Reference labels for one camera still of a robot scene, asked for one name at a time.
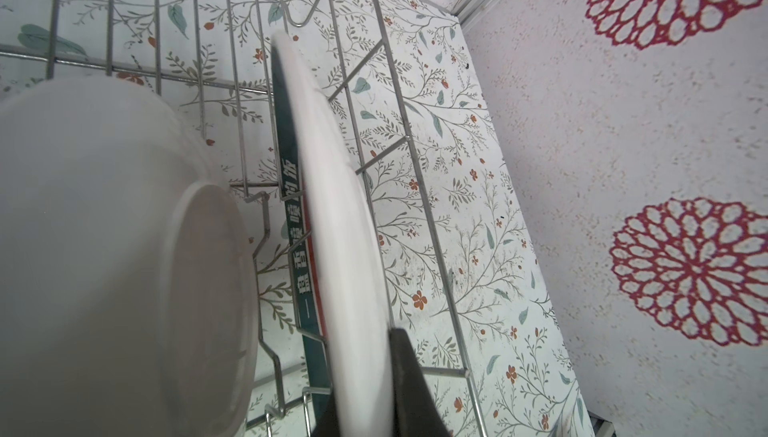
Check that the silver wire dish rack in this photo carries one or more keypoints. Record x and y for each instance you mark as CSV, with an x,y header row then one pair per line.
x,y
211,62

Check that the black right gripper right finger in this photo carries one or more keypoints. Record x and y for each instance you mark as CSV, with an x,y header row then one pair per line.
x,y
415,413

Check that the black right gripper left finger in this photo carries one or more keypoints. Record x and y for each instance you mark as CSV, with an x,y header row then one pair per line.
x,y
328,423

